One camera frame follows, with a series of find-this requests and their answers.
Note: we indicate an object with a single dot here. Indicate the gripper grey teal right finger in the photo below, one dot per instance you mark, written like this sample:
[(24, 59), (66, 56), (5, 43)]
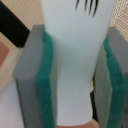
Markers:
[(111, 82)]

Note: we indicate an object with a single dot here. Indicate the gripper grey teal left finger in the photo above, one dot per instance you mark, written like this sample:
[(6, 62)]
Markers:
[(36, 79)]

